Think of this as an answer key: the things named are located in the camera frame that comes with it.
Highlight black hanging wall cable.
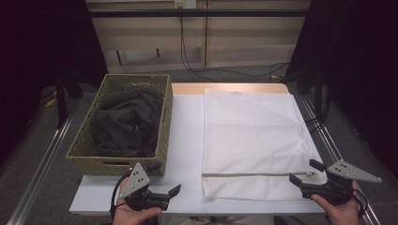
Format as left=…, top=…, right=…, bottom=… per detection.
left=178, top=7, right=219, bottom=83

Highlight dark cloth garment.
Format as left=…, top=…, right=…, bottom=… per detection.
left=90, top=88, right=164, bottom=158

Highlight green woven basket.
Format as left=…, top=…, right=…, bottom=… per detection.
left=65, top=73, right=174, bottom=177

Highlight black curtain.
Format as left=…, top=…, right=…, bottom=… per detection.
left=0, top=0, right=109, bottom=163
left=285, top=0, right=398, bottom=179

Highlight right hand-held gripper cable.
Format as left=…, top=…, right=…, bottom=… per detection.
left=353, top=188, right=369, bottom=219

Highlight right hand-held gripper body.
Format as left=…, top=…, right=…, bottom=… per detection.
left=300, top=159, right=383, bottom=206

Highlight person's right hand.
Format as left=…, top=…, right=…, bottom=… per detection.
left=311, top=181, right=360, bottom=225

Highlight person's light trousers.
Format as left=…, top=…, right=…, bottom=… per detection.
left=159, top=215, right=276, bottom=225

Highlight black horizontal metal bar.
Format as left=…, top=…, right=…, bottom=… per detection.
left=88, top=8, right=311, bottom=18

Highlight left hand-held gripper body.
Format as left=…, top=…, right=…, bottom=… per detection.
left=119, top=162, right=170, bottom=211

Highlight white table cover sheet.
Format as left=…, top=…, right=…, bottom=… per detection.
left=69, top=93, right=325, bottom=217

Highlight metal floor rail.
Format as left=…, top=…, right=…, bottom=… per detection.
left=6, top=99, right=79, bottom=225
left=299, top=97, right=381, bottom=225

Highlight white mesh laundry bag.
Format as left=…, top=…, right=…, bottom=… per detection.
left=201, top=88, right=328, bottom=202

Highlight black floor cable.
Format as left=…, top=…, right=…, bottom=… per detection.
left=200, top=61, right=290, bottom=79

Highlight black metal stand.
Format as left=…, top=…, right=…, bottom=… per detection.
left=314, top=67, right=325, bottom=118
left=55, top=69, right=84, bottom=129

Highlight hand-held gripper cable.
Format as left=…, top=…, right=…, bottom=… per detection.
left=110, top=170, right=132, bottom=219
left=353, top=188, right=369, bottom=219

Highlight left hand-held gripper cable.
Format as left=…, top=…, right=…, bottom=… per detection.
left=110, top=170, right=132, bottom=219

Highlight person's left hand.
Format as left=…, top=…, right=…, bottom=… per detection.
left=112, top=177, right=163, bottom=225

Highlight white wall socket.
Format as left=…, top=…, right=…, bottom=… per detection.
left=174, top=0, right=197, bottom=9

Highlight yellow floor strip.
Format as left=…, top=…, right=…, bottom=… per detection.
left=44, top=90, right=59, bottom=109

